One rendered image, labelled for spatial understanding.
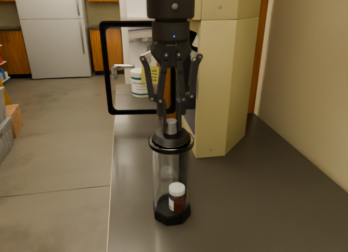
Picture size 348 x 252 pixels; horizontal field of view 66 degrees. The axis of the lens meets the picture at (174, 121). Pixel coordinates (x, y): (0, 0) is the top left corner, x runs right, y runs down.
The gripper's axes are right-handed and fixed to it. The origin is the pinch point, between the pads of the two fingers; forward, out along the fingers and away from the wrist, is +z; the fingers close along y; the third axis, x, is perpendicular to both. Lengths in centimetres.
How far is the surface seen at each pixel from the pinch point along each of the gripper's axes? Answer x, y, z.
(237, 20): -25.6, -24.4, -18.3
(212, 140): -25.4, -19.0, 21.8
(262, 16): -62, -51, -17
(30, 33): -513, 182, 33
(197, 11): -25.3, -11.8, -21.0
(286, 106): -41, -56, 17
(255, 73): -62, -51, 8
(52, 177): -162, 83, 122
